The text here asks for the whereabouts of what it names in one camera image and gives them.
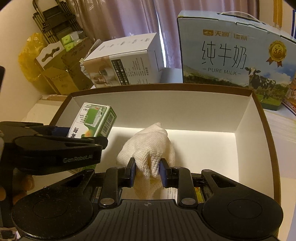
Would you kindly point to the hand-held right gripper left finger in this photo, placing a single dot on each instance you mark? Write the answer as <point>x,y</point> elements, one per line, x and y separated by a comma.
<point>131,173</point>

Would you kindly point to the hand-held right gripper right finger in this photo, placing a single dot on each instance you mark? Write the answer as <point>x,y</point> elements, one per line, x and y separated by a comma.
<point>163,173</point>

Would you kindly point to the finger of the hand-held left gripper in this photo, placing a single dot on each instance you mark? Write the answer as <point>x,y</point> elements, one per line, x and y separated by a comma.
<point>61,131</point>
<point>69,144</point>

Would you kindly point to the white mesh cloth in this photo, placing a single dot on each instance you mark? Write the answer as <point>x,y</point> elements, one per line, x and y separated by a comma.
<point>148,143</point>

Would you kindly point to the green white medicine box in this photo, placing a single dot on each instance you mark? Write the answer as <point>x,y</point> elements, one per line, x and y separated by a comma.
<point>92,118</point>

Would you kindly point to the brown cardboard box white inside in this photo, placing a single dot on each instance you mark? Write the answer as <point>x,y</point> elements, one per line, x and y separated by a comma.
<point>196,109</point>

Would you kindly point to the person's left hand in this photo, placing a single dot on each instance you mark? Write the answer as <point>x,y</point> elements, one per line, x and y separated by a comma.
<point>25,183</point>

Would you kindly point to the flat cardboard sheet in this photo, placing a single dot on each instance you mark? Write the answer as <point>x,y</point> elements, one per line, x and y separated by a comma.
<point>53,97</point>

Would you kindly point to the brown carton with white flap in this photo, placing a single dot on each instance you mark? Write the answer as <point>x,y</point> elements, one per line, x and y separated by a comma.
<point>55,78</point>

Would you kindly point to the crumpled clear plastic bag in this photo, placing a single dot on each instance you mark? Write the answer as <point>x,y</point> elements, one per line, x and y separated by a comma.
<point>83,68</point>

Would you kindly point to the brown cardboard carton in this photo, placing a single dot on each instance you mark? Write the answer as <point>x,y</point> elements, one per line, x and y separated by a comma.
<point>78,62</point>

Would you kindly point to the yellow plastic bag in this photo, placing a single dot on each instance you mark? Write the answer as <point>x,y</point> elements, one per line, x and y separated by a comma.
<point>27,58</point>

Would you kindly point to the stack of green tissue packs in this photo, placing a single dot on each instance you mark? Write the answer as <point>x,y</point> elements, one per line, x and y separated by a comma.
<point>69,41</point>

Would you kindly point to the white appliance box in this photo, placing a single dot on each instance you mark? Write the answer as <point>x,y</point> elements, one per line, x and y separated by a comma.
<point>129,62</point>

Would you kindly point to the black folding rack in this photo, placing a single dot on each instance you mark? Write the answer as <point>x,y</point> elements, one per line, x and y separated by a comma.
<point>53,18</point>

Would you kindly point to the light blue milk carton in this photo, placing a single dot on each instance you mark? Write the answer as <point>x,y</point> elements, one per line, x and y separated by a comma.
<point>219,53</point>

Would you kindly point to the pink curtain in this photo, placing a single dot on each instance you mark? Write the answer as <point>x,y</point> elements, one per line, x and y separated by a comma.
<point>138,18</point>

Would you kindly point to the dark blue milk carton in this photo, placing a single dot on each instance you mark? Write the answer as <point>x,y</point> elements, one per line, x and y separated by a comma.
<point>291,92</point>

